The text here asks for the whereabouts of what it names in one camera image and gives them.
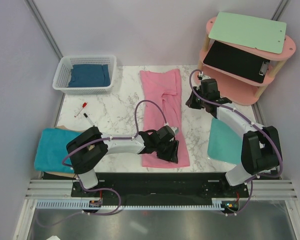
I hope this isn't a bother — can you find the red capped marker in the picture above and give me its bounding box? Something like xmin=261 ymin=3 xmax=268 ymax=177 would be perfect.
xmin=74 ymin=102 xmax=88 ymax=118

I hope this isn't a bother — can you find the pink three-tier shelf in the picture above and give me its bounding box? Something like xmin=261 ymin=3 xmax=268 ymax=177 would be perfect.
xmin=198 ymin=16 xmax=297 ymax=106

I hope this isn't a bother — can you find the dark blue t-shirt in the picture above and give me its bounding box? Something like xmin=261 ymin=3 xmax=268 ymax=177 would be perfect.
xmin=68 ymin=64 xmax=111 ymax=88

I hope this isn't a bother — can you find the teal folding board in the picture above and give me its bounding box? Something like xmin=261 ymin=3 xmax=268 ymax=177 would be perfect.
xmin=207 ymin=118 xmax=243 ymax=165

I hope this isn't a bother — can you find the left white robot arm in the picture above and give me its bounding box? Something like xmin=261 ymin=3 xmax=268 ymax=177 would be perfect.
xmin=66 ymin=124 xmax=179 ymax=197

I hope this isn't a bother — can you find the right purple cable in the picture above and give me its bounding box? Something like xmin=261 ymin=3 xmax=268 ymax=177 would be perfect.
xmin=188 ymin=69 xmax=283 ymax=217

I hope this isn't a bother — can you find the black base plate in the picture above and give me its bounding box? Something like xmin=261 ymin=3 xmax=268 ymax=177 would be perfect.
xmin=41 ymin=171 xmax=281 ymax=207

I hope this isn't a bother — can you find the black clipboard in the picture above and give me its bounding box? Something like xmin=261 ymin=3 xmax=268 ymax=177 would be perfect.
xmin=203 ymin=41 xmax=270 ymax=84

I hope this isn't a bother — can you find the tan t-shirt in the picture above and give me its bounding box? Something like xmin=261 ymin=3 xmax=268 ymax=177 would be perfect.
xmin=44 ymin=125 xmax=85 ymax=179

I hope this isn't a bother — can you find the white plastic basket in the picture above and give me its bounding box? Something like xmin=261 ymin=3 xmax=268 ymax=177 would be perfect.
xmin=52 ymin=54 xmax=117 ymax=95

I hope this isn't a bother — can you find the pink t-shirt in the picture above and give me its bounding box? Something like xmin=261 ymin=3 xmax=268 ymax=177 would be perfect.
xmin=139 ymin=69 xmax=190 ymax=169

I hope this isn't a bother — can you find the aluminium rail frame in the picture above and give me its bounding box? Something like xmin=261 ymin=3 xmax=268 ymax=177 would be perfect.
xmin=25 ymin=179 xmax=298 ymax=201

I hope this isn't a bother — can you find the white cable duct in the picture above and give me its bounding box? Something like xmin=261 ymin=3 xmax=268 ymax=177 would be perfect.
xmin=36 ymin=199 xmax=232 ymax=211

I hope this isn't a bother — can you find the teal t-shirt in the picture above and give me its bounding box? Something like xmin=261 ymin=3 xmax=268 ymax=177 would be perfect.
xmin=34 ymin=128 xmax=81 ymax=174

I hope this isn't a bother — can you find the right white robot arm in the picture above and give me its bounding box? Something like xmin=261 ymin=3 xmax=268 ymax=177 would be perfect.
xmin=186 ymin=78 xmax=283 ymax=197

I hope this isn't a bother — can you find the light green board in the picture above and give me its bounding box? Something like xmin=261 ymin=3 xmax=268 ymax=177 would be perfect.
xmin=209 ymin=12 xmax=287 ymax=54

